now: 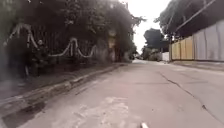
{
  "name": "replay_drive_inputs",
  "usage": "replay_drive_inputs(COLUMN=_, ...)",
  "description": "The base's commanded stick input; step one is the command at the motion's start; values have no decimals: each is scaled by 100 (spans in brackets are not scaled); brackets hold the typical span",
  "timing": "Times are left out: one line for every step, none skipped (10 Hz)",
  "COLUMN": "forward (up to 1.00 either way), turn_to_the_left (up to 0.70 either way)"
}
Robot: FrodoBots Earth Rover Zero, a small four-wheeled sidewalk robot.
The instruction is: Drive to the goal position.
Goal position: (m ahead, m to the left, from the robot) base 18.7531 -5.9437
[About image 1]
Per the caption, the overgrown wall with pale vine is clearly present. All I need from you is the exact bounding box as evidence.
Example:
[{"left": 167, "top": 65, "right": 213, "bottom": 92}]
[{"left": 0, "top": 22, "right": 118, "bottom": 78}]

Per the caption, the grey asphalt road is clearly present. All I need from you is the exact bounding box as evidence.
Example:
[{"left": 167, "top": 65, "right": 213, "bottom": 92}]
[{"left": 16, "top": 59, "right": 224, "bottom": 128}]

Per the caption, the grey wall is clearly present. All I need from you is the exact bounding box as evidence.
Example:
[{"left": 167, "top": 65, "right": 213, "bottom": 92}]
[{"left": 192, "top": 19, "right": 224, "bottom": 63}]

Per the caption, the concrete pavement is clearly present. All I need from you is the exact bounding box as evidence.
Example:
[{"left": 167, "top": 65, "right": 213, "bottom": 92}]
[
  {"left": 169, "top": 59, "right": 224, "bottom": 72},
  {"left": 0, "top": 64, "right": 118, "bottom": 102}
]

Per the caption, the row of trees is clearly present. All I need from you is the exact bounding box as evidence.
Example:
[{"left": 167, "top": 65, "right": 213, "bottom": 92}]
[{"left": 0, "top": 0, "right": 146, "bottom": 63}]

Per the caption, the tree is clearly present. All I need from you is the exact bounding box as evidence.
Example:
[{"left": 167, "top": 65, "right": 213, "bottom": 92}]
[{"left": 141, "top": 27, "right": 170, "bottom": 61}]

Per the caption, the concrete kerb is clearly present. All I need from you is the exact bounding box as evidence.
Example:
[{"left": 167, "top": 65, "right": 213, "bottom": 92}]
[{"left": 0, "top": 62, "right": 129, "bottom": 117}]

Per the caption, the yellow wooden fence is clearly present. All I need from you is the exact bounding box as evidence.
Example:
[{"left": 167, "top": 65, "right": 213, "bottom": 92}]
[{"left": 168, "top": 35, "right": 195, "bottom": 62}]

